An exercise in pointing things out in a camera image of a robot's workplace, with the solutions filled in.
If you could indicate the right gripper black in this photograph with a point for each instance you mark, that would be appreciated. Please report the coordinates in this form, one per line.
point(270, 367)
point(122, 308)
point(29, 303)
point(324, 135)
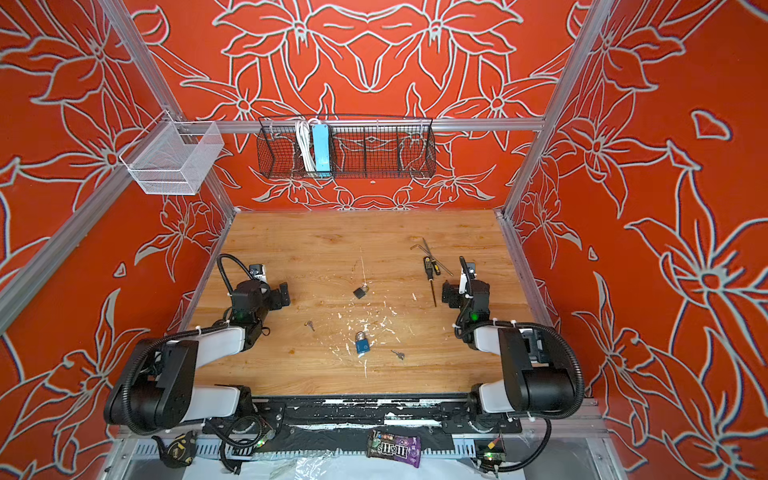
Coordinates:
point(453, 294)

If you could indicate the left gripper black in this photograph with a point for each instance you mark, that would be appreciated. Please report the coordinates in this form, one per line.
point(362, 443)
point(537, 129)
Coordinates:
point(276, 295)

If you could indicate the blue padlock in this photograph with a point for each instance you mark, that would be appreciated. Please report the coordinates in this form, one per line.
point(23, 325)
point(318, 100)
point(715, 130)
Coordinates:
point(362, 344)

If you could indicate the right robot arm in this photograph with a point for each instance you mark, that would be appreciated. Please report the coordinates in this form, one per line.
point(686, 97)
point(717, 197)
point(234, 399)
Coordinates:
point(541, 375)

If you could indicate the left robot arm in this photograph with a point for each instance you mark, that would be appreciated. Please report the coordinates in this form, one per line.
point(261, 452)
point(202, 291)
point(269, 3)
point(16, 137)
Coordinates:
point(157, 388)

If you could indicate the silver hex key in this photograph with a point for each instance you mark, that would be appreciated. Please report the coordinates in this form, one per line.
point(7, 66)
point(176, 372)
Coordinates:
point(423, 246)

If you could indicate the thin metal pick tool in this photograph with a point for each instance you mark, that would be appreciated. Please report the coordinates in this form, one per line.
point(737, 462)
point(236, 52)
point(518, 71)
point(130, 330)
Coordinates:
point(441, 267)

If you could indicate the black yellow screwdriver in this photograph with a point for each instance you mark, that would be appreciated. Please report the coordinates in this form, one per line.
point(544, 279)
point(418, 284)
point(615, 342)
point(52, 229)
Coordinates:
point(430, 272)

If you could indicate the black padlock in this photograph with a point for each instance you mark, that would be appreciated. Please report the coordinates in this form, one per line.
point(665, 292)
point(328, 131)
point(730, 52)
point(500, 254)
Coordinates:
point(361, 291)

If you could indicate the light blue box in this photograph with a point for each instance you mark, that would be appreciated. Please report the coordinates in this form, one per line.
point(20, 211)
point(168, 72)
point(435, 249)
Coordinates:
point(321, 143)

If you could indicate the purple candy bag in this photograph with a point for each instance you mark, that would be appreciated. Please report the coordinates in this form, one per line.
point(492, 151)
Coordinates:
point(399, 448)

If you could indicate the small green circuit board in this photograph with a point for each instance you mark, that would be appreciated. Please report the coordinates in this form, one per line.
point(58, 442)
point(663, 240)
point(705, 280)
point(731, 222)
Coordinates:
point(490, 456)

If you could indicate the white mesh basket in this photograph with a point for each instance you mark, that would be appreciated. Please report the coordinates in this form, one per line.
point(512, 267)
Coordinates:
point(168, 161)

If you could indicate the black tape measure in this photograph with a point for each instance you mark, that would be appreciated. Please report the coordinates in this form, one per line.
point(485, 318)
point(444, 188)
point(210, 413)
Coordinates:
point(180, 452)

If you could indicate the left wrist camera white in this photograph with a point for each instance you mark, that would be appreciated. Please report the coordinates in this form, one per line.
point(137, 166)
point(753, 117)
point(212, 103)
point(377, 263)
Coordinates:
point(258, 272)

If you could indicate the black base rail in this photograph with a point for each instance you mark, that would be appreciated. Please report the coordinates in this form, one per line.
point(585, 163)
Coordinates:
point(446, 424)

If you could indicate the black wire wall basket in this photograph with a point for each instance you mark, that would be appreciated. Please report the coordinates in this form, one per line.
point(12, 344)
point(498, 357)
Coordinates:
point(360, 147)

